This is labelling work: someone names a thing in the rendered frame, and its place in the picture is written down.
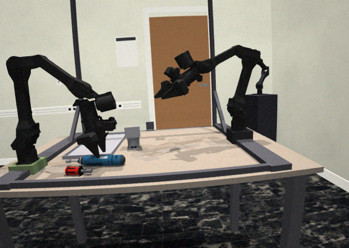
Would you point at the blue cylindrical tool barrel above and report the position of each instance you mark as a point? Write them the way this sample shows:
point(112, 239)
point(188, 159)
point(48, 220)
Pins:
point(101, 161)

